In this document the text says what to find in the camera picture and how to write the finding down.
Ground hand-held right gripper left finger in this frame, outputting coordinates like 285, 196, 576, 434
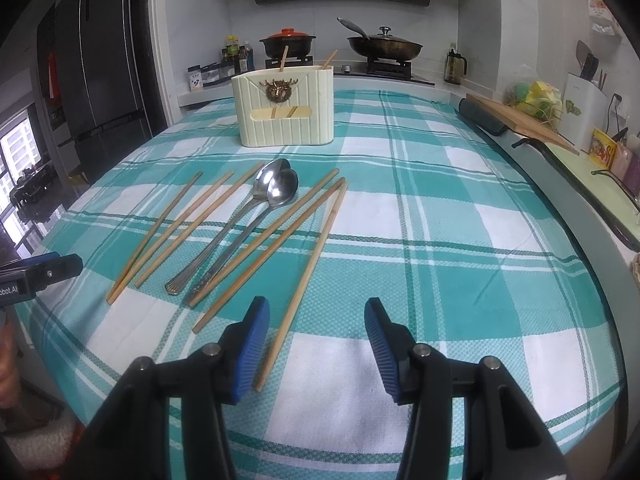
62, 296, 271, 480

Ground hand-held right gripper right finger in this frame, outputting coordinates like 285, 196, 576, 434
364, 297, 571, 480

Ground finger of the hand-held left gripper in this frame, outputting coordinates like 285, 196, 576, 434
0, 253, 84, 293

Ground cream ribbed utensil holder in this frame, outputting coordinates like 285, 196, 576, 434
231, 66, 335, 148

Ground person's left forearm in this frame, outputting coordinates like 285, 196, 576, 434
0, 320, 22, 408

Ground window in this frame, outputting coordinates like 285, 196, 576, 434
0, 105, 66, 261

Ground teal checkered tablecloth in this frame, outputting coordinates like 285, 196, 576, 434
15, 89, 628, 480

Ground black refrigerator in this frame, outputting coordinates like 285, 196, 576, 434
37, 0, 168, 186

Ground row of seasoning bottles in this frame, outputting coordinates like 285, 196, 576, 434
187, 62, 234, 92

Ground wooden cutting board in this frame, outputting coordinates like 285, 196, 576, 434
465, 92, 581, 156

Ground black gas stove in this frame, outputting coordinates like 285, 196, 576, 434
265, 55, 436, 85

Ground glass kettle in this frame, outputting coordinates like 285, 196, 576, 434
444, 42, 468, 85

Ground plastic bag of sponges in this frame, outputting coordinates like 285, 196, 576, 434
505, 80, 563, 123

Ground yellow snack packet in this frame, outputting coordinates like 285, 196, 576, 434
590, 128, 619, 169

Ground dark wok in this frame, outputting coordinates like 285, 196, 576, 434
347, 35, 424, 62

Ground pink packet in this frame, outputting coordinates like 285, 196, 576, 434
612, 135, 640, 187

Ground black clay pot orange lid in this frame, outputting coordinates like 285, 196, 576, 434
259, 28, 317, 60

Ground white kitchen tool holder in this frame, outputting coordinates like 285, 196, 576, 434
564, 72, 609, 146

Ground glass wok lid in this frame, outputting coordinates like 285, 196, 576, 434
366, 26, 407, 42

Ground metal ladle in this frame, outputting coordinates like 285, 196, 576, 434
336, 17, 373, 42

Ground kitchen spatulas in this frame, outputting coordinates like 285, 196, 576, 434
575, 40, 608, 86

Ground steel spoon with ridged handle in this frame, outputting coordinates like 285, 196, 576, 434
164, 158, 292, 296

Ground steel spoon with patterned handle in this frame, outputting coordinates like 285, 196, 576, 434
186, 169, 300, 306

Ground hanging wall bag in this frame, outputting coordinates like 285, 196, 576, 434
587, 0, 623, 37

